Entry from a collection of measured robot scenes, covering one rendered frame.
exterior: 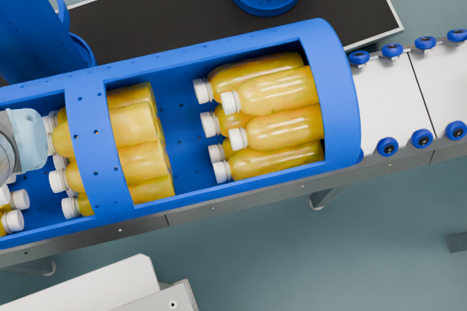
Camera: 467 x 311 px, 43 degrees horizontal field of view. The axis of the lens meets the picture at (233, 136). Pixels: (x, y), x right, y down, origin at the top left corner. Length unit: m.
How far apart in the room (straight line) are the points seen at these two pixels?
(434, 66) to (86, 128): 0.78
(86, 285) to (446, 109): 0.83
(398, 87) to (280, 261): 1.00
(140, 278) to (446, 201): 1.52
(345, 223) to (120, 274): 1.31
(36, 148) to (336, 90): 0.50
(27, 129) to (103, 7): 1.61
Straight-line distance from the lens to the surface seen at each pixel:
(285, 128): 1.05
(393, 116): 1.33
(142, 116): 1.02
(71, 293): 1.03
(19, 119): 0.72
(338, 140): 1.02
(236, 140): 1.06
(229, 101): 1.03
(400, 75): 1.37
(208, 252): 2.16
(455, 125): 1.31
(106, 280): 1.02
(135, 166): 1.04
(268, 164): 1.09
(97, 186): 0.99
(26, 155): 0.72
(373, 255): 2.22
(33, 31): 1.65
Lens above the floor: 2.15
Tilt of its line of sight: 75 degrees down
